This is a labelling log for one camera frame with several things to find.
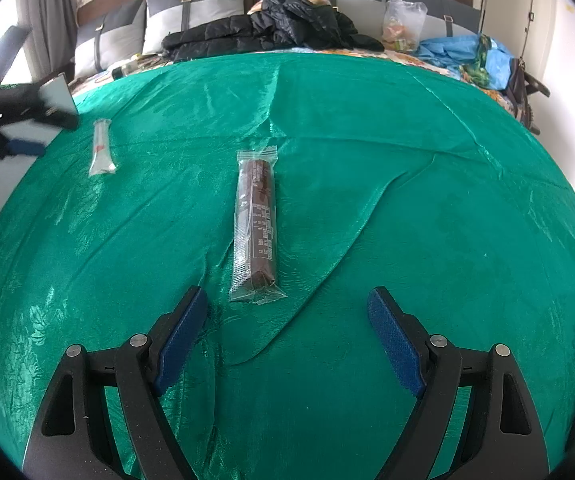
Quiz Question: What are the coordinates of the green satin cloth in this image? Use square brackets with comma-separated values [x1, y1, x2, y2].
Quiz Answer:
[0, 52, 575, 480]

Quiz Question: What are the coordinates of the blue plastic sheet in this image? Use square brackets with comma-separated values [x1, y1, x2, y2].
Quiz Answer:
[414, 35, 513, 92]

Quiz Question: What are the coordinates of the white cardboard box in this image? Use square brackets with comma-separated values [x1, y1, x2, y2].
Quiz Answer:
[0, 72, 79, 148]

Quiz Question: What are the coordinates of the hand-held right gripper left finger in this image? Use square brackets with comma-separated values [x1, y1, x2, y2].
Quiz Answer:
[22, 285, 209, 480]

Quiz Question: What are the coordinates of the brown snack bar packet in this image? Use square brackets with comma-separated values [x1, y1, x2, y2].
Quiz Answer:
[228, 145, 288, 306]

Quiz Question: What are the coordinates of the dark chair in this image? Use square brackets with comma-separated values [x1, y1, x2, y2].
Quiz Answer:
[507, 57, 551, 136]

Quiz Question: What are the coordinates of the white door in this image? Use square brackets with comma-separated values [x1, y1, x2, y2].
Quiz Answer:
[485, 0, 563, 61]

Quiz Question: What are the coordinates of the green patterned cloth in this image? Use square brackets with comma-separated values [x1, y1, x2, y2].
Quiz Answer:
[460, 35, 503, 88]

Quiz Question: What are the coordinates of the black puffer jacket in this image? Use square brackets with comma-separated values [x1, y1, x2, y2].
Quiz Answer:
[161, 0, 385, 63]

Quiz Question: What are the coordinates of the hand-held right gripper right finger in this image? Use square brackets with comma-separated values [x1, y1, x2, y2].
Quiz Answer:
[367, 286, 551, 480]

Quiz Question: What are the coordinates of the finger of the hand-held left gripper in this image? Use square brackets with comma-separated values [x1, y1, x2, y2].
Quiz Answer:
[0, 87, 78, 130]
[0, 132, 46, 158]

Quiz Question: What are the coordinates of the clear plastic bag of food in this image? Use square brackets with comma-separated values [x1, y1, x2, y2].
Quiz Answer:
[382, 0, 428, 52]

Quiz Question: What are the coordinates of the clear tube snack packet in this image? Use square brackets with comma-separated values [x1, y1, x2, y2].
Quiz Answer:
[88, 118, 118, 177]

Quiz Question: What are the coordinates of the grey curtain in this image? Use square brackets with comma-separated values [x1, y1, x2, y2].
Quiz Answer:
[15, 0, 78, 86]

